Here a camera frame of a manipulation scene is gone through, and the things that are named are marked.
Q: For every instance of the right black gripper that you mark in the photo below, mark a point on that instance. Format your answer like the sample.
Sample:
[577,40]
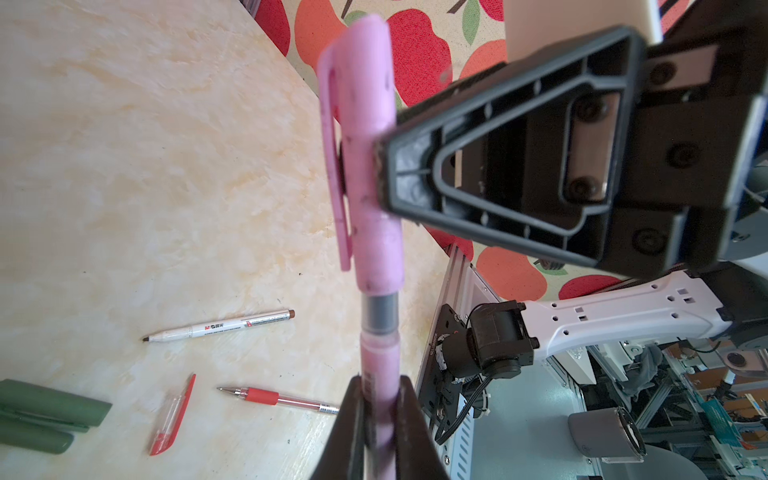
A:
[528,155]

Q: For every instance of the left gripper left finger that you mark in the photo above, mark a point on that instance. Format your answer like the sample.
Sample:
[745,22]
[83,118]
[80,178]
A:
[344,454]

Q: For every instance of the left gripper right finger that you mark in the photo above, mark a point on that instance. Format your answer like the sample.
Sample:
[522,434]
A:
[416,454]

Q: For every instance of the red pen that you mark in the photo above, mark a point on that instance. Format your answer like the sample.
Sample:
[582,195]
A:
[272,398]

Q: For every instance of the red clear pen cap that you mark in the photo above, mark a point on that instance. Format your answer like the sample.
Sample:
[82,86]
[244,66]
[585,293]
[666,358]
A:
[171,419]

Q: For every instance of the pink pen cap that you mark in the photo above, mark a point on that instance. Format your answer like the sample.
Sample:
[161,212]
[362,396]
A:
[356,93]

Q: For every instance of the pink pen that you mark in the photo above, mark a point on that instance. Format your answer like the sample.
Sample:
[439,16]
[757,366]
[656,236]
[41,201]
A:
[380,368]

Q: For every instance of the green pen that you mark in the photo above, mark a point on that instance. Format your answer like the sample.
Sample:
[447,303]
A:
[17,433]

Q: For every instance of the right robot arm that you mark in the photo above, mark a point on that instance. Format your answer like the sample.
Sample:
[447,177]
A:
[721,300]

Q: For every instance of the white pen brown end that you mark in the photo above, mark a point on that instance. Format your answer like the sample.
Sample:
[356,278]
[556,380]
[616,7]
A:
[219,326]

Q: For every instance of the green pen cap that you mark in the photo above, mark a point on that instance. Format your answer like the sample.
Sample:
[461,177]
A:
[51,408]

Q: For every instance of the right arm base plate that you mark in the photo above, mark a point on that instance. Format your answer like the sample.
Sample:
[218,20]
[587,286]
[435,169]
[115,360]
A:
[448,365]

